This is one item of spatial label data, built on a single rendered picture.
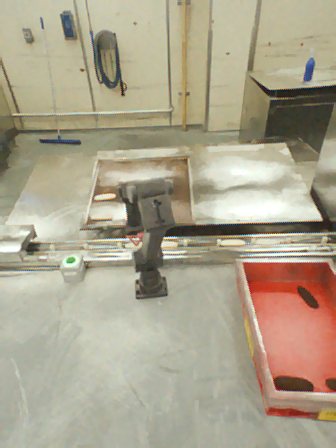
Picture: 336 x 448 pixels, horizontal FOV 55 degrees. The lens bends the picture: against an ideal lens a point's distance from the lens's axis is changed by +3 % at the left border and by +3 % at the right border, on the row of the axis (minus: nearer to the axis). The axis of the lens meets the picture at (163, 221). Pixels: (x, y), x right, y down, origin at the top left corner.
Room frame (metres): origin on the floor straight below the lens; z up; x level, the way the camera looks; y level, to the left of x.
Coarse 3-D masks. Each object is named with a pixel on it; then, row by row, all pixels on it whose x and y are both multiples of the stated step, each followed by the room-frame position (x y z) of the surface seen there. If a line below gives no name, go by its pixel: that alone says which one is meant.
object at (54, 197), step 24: (216, 144) 2.12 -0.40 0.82; (240, 144) 2.09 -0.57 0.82; (288, 144) 2.04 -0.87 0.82; (48, 168) 1.88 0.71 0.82; (72, 168) 1.86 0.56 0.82; (312, 168) 1.68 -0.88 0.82; (24, 192) 1.59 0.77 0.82; (48, 192) 1.57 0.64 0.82; (72, 192) 1.56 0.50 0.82; (24, 216) 1.35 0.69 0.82; (48, 216) 1.33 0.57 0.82; (72, 216) 1.32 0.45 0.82; (48, 240) 1.14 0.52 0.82
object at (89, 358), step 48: (0, 288) 0.87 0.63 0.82; (48, 288) 0.85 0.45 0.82; (96, 288) 0.83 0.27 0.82; (192, 288) 0.80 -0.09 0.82; (0, 336) 0.66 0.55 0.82; (48, 336) 0.64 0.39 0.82; (96, 336) 0.63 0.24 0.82; (144, 336) 0.62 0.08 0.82; (192, 336) 0.61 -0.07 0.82; (240, 336) 0.60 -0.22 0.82; (0, 384) 0.50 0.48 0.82; (48, 384) 0.49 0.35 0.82; (96, 384) 0.48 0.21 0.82; (144, 384) 0.47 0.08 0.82; (192, 384) 0.46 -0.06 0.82; (240, 384) 0.45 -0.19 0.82; (0, 432) 0.38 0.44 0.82; (48, 432) 0.37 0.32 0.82; (96, 432) 0.36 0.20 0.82; (144, 432) 0.35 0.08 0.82; (192, 432) 0.35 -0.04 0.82; (240, 432) 0.34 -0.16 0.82; (288, 432) 0.34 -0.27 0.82
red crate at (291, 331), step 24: (264, 288) 0.78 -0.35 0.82; (288, 288) 0.78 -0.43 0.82; (312, 288) 0.77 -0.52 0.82; (264, 312) 0.68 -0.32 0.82; (288, 312) 0.68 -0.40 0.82; (312, 312) 0.67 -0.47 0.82; (264, 336) 0.59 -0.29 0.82; (288, 336) 0.59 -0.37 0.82; (312, 336) 0.59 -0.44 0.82; (288, 360) 0.51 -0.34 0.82; (312, 360) 0.51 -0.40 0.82; (288, 408) 0.37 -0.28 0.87
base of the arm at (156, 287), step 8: (136, 280) 0.84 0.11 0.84; (144, 280) 0.79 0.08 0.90; (152, 280) 0.78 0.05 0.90; (160, 280) 0.81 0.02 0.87; (136, 288) 0.81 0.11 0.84; (144, 288) 0.78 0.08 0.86; (152, 288) 0.77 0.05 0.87; (160, 288) 0.79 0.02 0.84; (136, 296) 0.77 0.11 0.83; (144, 296) 0.77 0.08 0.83; (152, 296) 0.77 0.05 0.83; (160, 296) 0.77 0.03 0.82
